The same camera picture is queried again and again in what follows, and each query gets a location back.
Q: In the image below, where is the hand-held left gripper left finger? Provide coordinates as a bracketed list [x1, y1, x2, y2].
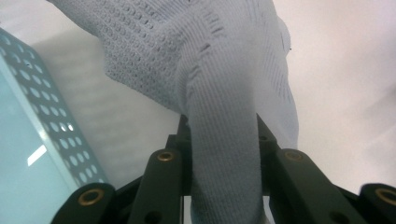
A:
[166, 113, 194, 197]

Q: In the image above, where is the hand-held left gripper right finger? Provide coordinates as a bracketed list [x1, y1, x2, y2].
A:
[255, 113, 282, 197]

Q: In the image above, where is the light blue knit shirt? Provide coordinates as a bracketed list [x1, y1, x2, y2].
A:
[46, 0, 301, 224]

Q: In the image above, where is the light blue perforated plastic basket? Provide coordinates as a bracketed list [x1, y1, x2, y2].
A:
[0, 27, 110, 224]

